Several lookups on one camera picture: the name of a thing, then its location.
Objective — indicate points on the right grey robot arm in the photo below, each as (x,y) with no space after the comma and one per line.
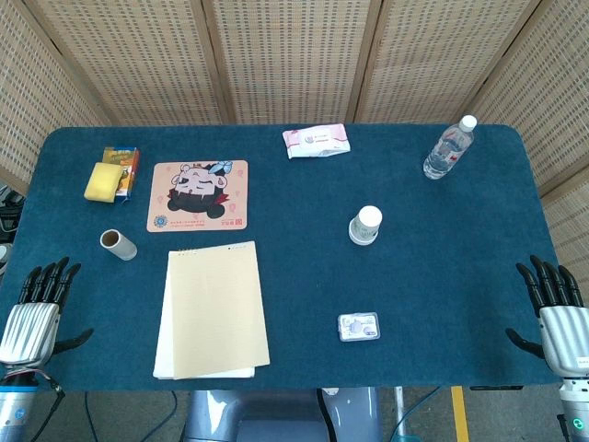
(575,410)

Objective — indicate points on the metal table leg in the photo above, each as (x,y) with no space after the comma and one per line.
(399,410)

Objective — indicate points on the cardboard tube roll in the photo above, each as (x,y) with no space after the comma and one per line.
(120,247)

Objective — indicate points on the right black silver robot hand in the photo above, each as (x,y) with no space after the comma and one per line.
(563,336)

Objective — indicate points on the stack of paper cups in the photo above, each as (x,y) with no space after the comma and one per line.
(366,223)

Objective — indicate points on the pink white wet wipes pack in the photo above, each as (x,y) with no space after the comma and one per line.
(315,140)

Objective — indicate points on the black equipment beside table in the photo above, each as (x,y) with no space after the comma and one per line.
(9,216)

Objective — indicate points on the clear plastic water bottle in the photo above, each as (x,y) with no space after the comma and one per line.
(444,154)

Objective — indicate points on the yellow sponge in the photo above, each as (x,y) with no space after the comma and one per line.
(102,182)

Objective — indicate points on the pink cartoon mouse pad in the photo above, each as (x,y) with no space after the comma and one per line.
(198,195)

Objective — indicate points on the blue table cloth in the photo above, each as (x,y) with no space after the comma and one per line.
(414,276)

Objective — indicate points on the bamboo folding screen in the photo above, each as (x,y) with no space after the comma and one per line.
(294,55)

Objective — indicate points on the beige paper notepad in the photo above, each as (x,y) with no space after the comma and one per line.
(214,313)

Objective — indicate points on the colourful small cardboard box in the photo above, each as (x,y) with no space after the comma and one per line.
(131,172)

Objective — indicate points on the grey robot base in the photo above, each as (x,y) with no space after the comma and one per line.
(276,414)

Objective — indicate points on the clear plastic floss box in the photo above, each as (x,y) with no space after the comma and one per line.
(359,327)

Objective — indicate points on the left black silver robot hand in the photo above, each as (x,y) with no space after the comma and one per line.
(30,324)

